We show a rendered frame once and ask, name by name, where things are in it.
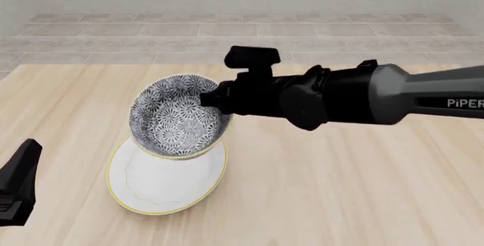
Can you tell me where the white plate with yellow rim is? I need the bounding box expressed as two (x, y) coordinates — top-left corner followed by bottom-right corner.
(107, 135), (228, 216)

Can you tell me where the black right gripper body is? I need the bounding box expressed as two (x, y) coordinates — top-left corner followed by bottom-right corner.
(215, 78), (245, 117)

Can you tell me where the black white patterned bowl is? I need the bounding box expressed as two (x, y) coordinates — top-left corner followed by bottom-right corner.
(129, 73), (233, 162)

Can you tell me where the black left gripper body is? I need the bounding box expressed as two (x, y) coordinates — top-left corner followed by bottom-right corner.
(0, 191), (37, 226)

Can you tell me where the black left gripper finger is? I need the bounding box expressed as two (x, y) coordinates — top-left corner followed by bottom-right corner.
(0, 138), (44, 200)

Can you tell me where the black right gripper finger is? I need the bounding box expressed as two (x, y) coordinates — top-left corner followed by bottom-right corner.
(199, 90), (224, 107)

